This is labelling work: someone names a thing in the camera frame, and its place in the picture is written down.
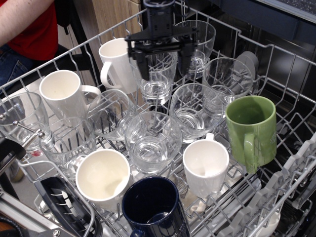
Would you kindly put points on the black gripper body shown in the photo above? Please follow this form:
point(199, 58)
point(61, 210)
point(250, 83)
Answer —
point(161, 35)

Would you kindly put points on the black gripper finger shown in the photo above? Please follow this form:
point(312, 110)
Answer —
point(184, 59)
point(140, 60)

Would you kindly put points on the green ceramic mug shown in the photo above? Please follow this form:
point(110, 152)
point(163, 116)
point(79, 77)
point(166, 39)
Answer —
point(252, 128)

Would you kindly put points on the person forearm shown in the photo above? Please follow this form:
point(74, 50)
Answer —
point(17, 15)

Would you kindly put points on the tall white mug rear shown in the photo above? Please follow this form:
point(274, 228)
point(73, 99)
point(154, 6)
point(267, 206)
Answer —
point(116, 72)

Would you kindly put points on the tall white mug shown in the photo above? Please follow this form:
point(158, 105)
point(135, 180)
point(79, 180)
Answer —
point(116, 72)
point(65, 95)

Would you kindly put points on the tall white mug left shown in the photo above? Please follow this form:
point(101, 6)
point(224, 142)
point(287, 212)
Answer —
point(65, 95)

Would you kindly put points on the small white mug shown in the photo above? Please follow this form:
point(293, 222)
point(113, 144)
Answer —
point(205, 164)

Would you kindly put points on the white mug front left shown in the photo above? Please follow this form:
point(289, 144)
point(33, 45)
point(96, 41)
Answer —
point(103, 177)

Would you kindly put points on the navy blue mug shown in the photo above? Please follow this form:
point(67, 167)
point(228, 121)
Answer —
point(152, 207)

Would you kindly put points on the clear glass rear right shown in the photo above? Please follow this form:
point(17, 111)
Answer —
point(205, 37)

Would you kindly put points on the tall clear glass centre rear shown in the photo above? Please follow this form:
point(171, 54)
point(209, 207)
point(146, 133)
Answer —
point(161, 71)

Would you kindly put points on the clear glass centre right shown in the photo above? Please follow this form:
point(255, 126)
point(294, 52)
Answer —
point(197, 110)

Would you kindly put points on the clear glass centre left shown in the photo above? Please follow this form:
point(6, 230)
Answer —
point(110, 113)

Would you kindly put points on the grey rack roller wheel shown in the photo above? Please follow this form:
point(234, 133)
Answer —
point(251, 61)

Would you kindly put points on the clear glass centre front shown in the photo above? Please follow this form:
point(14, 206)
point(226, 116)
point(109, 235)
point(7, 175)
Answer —
point(153, 140)

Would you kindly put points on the red shirt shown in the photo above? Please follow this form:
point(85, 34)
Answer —
point(39, 41)

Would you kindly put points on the clear glass front left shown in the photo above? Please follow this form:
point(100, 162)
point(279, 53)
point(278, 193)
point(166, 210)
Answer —
point(68, 142)

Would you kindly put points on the metal clamp screw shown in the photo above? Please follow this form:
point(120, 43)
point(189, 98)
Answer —
point(20, 130)

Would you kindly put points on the clear glass far left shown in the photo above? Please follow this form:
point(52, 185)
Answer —
point(20, 115)

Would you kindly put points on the grey plastic tine row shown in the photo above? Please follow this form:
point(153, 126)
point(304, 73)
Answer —
point(249, 220)

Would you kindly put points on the grey wire dishwasher rack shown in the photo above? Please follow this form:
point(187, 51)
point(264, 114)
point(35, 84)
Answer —
point(296, 123)

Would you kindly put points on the black rack handle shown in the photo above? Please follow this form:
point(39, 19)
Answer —
point(67, 207)

